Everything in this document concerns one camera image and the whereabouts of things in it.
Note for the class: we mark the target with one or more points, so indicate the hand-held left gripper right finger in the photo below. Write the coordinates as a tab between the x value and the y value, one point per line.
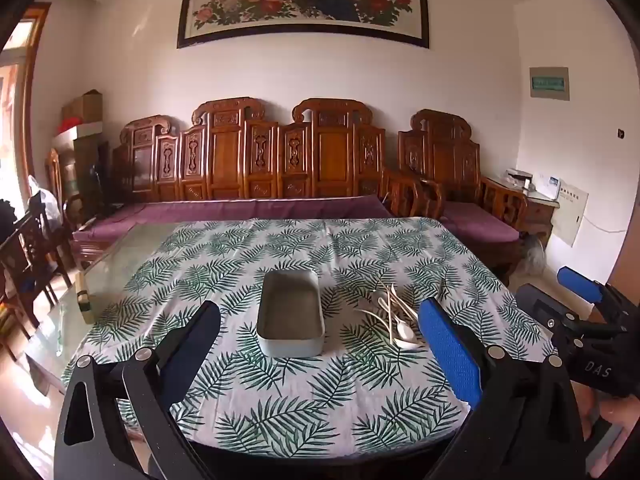
450	360

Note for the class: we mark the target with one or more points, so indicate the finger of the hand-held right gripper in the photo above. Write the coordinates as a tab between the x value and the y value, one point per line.
537	305
580	282

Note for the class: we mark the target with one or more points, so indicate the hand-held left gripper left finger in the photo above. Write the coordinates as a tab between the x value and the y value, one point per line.
200	340

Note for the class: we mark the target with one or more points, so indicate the cream plastic spoon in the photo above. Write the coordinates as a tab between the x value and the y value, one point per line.
403	331
417	345

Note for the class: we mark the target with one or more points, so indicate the wooden chopstick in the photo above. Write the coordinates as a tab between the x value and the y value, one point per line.
390	320

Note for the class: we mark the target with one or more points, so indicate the cream plastic fork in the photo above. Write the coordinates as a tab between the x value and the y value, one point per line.
401	305

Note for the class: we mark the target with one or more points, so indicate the grey rectangular metal container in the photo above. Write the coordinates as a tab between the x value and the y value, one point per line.
290	310

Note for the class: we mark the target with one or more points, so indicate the person's right hand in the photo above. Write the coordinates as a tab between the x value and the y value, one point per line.
617	417

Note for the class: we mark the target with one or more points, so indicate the grey feather duster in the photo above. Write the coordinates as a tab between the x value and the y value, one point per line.
535	255

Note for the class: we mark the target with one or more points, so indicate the white metal panel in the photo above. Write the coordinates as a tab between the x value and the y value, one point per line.
570	215

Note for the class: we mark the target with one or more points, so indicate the wooden side table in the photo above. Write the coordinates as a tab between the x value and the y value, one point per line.
537	212

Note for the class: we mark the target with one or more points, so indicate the short purple seat cushion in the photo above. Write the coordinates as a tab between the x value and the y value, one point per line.
480	222

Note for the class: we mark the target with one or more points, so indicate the glass coffee table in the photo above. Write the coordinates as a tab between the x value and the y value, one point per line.
115	270

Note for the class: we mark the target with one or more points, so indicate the leaf print tablecloth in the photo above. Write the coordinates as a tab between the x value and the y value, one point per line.
300	400

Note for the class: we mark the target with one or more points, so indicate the long purple seat cushion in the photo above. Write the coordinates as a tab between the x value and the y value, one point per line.
225	210

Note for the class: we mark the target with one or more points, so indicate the carved wooden armchair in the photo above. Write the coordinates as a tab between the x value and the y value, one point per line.
440	160

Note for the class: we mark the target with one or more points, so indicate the dark wooden chair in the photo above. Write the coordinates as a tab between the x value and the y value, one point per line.
30	255

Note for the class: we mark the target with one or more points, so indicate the clear plastic bag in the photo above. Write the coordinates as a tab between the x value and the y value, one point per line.
45	200

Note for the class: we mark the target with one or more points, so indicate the long carved wooden sofa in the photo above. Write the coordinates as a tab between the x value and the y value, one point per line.
330	160

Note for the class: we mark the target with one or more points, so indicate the white cardboard box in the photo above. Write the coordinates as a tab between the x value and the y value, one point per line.
82	132

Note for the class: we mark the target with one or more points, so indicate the brown cardboard box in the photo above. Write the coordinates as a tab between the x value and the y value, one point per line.
85	107

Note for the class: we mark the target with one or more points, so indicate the grey wall electrical panel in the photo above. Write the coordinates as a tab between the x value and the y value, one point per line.
549	83

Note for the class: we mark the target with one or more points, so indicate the wooden window frame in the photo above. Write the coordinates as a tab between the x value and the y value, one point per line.
27	85

